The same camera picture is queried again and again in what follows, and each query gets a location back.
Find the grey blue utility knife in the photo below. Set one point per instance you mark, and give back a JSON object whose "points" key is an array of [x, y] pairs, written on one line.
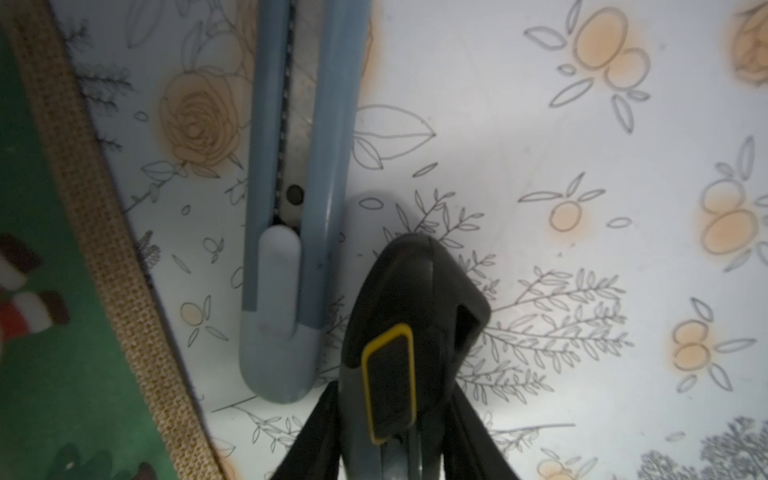
{"points": [[305, 93]]}

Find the burlap green Christmas tote bag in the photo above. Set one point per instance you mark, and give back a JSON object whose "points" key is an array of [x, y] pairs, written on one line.
{"points": [[90, 385]]}

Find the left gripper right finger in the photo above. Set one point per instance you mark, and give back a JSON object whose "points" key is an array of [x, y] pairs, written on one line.
{"points": [[469, 451]]}

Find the dark grey yellow knife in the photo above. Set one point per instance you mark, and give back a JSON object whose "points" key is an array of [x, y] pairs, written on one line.
{"points": [[415, 320]]}

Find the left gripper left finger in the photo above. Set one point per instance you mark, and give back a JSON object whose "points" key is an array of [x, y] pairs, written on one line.
{"points": [[316, 452]]}

